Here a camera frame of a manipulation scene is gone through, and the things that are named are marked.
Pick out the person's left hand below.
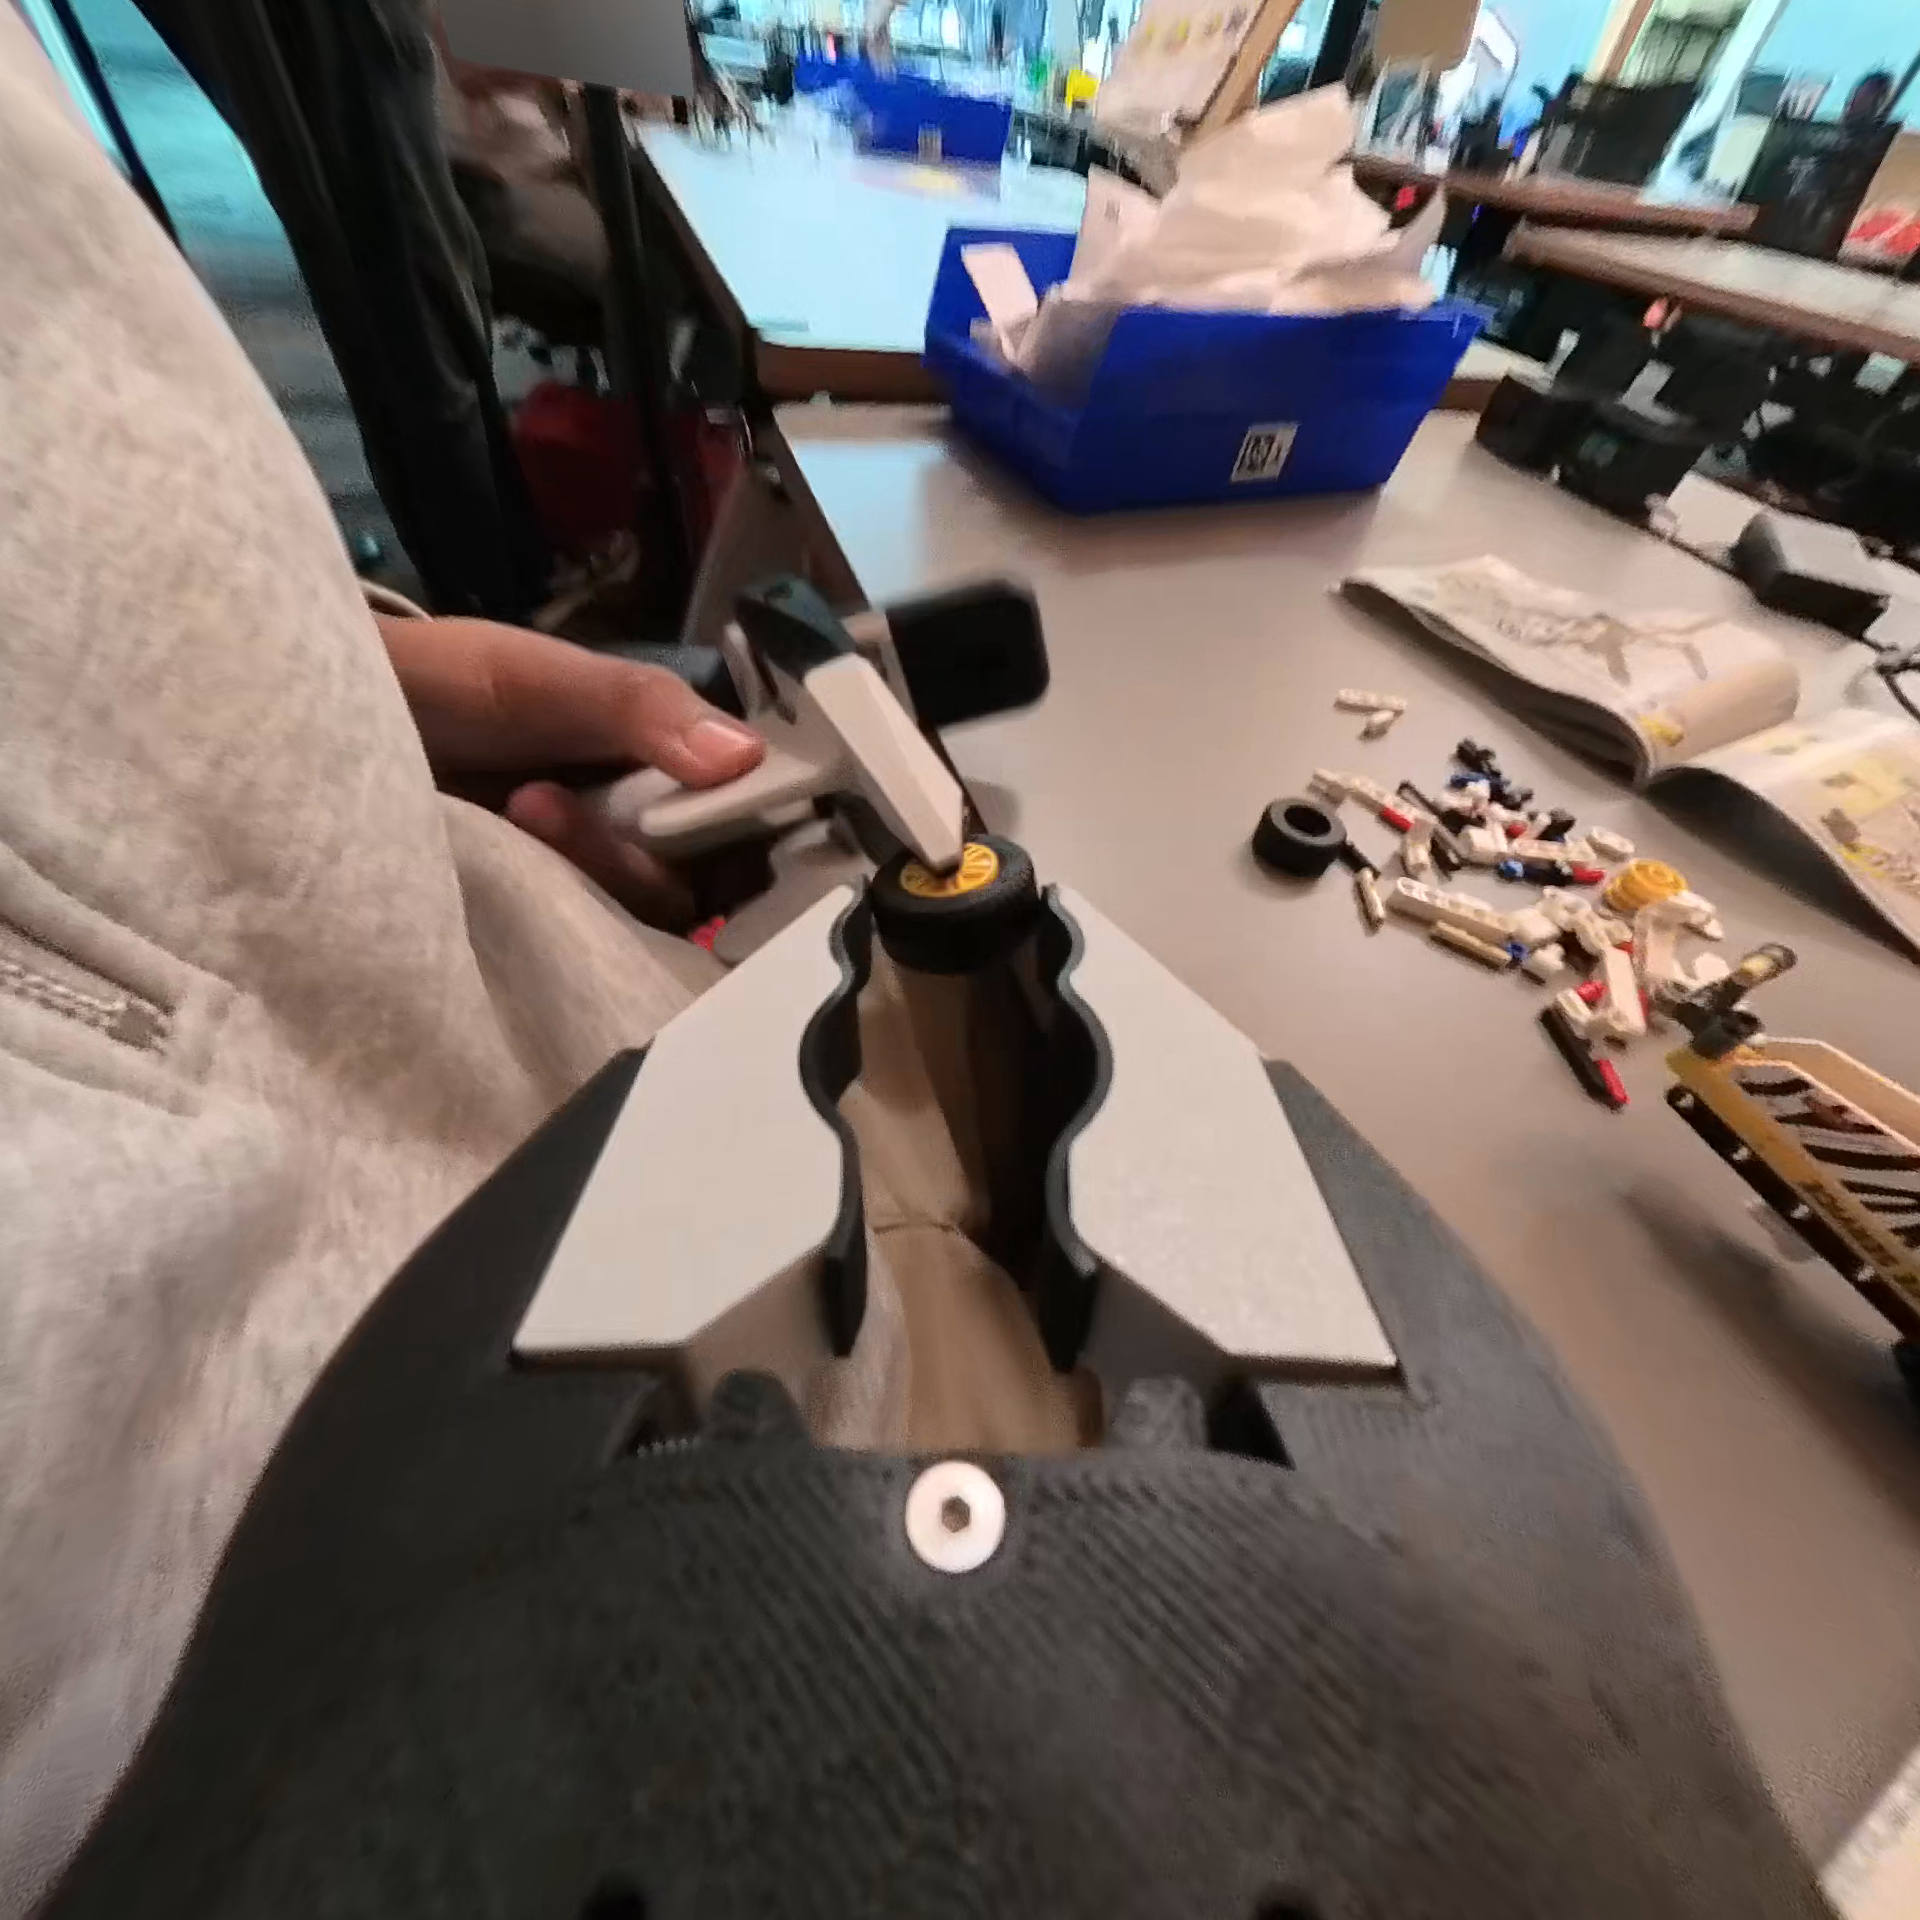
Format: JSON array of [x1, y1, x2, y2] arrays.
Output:
[[375, 611, 768, 933]]

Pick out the white paper sheet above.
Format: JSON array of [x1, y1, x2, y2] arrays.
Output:
[[1822, 1756, 1920, 1920]]

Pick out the cardboard sign board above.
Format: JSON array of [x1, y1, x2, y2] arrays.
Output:
[[1094, 0, 1308, 145]]

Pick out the blue plastic bin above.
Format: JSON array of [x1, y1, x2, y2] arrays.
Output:
[[794, 53, 1015, 158], [922, 226, 1491, 515]]

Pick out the black power adapter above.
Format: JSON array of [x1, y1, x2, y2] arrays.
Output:
[[1729, 510, 1894, 642]]

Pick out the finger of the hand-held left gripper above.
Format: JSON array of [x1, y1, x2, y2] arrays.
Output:
[[727, 619, 847, 789], [808, 655, 973, 877]]

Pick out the lego instruction booklet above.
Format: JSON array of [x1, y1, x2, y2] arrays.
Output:
[[1650, 704, 1920, 955], [1339, 551, 1804, 786]]

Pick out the wooden edged table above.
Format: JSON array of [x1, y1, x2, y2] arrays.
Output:
[[1358, 149, 1920, 360]]

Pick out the pile of loose lego pieces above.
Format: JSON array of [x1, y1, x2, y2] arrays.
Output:
[[1308, 681, 1728, 1112]]

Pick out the grey zip hoodie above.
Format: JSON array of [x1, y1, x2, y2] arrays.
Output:
[[0, 0, 736, 1920]]

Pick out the small black lego tire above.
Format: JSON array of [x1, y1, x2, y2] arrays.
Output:
[[866, 832, 1046, 977]]

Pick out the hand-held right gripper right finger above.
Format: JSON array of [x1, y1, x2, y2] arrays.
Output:
[[1042, 886, 1403, 1424]]

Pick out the red bag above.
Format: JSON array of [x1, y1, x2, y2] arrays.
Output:
[[511, 382, 752, 603]]

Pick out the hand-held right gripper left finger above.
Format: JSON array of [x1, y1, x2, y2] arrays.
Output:
[[511, 881, 876, 1418]]

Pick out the black case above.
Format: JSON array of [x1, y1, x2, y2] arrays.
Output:
[[1475, 367, 1703, 522]]

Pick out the khaki trousers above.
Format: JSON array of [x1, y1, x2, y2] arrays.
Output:
[[831, 958, 1104, 1456]]

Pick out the large black lego tire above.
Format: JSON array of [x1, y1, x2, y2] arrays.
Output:
[[1251, 796, 1351, 881]]

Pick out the black hanging cloth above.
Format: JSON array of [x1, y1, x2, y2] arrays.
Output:
[[135, 0, 605, 619]]

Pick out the pile of white paper wrappers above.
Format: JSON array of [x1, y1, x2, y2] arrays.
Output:
[[960, 80, 1451, 356]]

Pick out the black metal pole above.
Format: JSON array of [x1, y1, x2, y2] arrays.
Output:
[[579, 80, 662, 632]]

